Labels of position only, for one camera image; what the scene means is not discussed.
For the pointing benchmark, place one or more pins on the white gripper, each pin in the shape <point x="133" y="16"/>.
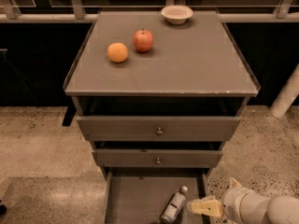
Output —
<point x="234" y="201"/>

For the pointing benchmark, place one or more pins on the blue plastic bottle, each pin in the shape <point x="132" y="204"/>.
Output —
<point x="174" y="206"/>

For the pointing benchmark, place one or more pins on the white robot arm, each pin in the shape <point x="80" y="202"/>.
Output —
<point x="265" y="210"/>

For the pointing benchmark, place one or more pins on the brass top drawer knob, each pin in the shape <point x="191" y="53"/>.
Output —
<point x="159" y="131"/>

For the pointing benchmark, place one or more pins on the grey bottom drawer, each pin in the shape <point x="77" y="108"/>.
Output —
<point x="133" y="198"/>

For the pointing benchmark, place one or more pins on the grey drawer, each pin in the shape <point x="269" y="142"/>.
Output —
<point x="133" y="198"/>
<point x="147" y="157"/>
<point x="135" y="128"/>

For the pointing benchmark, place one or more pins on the grey drawer cabinet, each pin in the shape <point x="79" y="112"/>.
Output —
<point x="193" y="70"/>

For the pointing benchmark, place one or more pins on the grey middle drawer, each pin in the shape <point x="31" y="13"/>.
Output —
<point x="147" y="157"/>

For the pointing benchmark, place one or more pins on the grey top drawer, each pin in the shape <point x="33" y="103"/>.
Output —
<point x="135" y="128"/>

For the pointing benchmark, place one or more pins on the white round pillar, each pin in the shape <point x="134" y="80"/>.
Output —
<point x="287" y="95"/>

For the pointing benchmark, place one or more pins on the red apple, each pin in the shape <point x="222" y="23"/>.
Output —
<point x="143" y="40"/>

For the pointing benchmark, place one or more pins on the orange fruit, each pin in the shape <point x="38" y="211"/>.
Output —
<point x="117" y="52"/>

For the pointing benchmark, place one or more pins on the white bowl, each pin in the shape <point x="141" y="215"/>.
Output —
<point x="176" y="14"/>

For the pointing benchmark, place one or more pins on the black shoe tip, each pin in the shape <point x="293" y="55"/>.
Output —
<point x="3" y="209"/>

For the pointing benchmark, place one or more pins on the metal window railing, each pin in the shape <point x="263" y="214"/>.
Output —
<point x="12" y="12"/>

